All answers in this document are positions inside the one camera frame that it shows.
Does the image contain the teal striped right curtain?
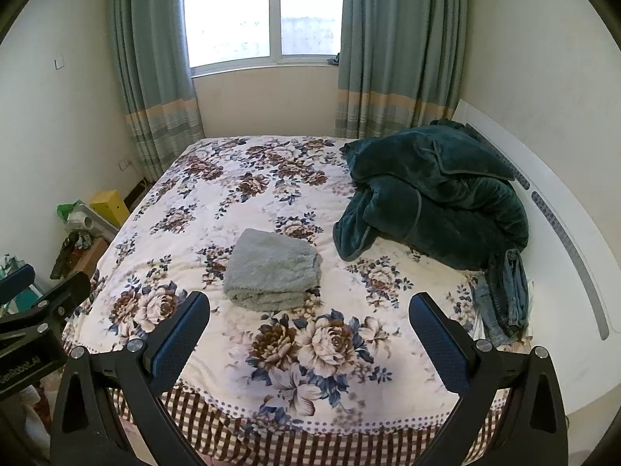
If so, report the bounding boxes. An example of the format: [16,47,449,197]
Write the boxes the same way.
[336,0,467,139]

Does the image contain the white plastic container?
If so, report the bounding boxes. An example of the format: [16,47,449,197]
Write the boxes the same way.
[65,202,119,242]

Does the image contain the teal striped curtain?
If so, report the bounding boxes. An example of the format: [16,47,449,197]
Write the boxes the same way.
[108,0,205,182]
[336,0,467,139]

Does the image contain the wooden nightstand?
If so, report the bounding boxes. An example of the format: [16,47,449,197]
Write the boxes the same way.
[68,237,109,278]

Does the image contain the blue denim jeans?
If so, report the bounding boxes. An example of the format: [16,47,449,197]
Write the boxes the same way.
[470,248,529,347]

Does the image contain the white wall socket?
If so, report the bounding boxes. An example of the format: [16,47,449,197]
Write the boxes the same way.
[118,158,133,172]

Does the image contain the dark green velvet blanket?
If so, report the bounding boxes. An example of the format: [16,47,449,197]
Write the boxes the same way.
[333,121,529,270]

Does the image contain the yellow box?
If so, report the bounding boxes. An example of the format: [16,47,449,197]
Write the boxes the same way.
[90,190,130,227]

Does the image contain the teal striped left curtain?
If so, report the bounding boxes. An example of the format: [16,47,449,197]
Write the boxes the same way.
[108,0,205,182]

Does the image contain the green plastic bag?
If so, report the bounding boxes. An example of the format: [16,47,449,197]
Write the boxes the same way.
[56,200,82,223]

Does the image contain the grey fluffy fleece pants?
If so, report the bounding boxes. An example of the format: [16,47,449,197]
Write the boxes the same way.
[223,228,322,311]

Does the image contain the floral fleece bed blanket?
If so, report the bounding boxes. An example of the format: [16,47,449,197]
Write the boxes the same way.
[60,134,535,466]

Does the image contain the white framed window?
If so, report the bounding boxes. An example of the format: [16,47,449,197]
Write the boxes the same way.
[184,0,343,77]

